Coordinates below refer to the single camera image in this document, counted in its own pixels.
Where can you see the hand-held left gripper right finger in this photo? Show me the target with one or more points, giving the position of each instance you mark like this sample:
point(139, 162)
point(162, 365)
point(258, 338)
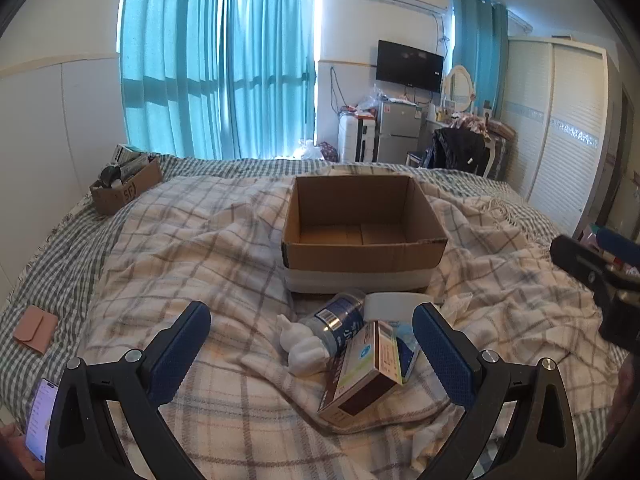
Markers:
point(445, 360)

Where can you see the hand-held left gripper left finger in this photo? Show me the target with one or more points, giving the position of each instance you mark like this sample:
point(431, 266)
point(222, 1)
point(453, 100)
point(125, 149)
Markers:
point(180, 355)

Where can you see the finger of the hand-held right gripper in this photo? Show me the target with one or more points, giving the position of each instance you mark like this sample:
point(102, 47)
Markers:
point(580, 260)
point(620, 242)

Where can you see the brown green medicine box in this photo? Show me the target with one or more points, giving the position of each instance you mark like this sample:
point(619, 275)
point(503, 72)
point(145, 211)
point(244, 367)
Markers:
point(362, 375)

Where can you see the blue plastic bottle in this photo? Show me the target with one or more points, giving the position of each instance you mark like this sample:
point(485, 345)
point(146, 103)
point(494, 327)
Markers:
point(335, 320)

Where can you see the large cardboard box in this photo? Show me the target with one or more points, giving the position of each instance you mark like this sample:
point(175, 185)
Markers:
point(360, 240)

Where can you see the person's right forearm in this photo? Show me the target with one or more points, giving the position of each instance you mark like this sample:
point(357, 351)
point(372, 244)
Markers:
point(625, 405)

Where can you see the blue flat packet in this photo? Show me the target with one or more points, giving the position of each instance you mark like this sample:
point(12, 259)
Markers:
point(407, 355)

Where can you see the beige plaid blanket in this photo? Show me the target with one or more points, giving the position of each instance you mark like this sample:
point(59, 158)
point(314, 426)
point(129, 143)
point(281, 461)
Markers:
point(215, 270)

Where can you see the white sliding wardrobe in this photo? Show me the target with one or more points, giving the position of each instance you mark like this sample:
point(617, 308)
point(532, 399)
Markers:
point(555, 130)

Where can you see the pink wallet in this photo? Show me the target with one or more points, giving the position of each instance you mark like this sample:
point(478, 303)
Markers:
point(35, 329)

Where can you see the smartphone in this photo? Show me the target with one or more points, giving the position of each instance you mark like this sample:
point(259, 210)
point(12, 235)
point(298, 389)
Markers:
point(42, 420)

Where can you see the green gingham bed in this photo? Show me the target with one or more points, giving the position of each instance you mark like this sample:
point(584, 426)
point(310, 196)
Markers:
point(60, 260)

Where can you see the black clothes pile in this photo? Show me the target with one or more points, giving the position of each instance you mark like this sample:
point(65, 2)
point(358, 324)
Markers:
point(460, 150)

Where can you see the small brown cardboard box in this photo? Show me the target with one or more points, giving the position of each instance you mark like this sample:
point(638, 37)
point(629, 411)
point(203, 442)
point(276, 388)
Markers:
point(132, 187)

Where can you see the black round jar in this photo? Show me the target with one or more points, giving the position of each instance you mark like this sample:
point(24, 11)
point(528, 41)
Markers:
point(111, 176)

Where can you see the white green carton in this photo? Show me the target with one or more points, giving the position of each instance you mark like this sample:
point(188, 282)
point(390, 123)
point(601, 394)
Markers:
point(131, 156)

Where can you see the oval white mirror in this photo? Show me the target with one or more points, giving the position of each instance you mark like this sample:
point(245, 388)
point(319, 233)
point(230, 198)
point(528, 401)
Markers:
point(459, 87)

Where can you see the silver small fridge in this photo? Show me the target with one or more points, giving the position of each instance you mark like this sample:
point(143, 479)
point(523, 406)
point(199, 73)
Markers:
point(400, 130)

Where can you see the narrow blue curtain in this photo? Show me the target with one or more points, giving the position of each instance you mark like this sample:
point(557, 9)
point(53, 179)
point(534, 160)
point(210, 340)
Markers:
point(477, 50)

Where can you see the white suitcase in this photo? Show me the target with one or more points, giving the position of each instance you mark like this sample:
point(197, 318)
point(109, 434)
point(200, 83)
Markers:
point(356, 139)

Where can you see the white plastic bag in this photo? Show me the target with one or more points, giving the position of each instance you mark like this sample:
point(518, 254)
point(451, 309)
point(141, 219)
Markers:
point(311, 151)

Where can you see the clear plastic bag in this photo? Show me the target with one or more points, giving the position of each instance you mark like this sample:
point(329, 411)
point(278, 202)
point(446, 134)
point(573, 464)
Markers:
point(372, 99)

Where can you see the wide blue curtain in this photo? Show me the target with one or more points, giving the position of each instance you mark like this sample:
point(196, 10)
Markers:
point(200, 60)

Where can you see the black wall television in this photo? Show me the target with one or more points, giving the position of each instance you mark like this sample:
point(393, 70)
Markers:
point(409, 66)

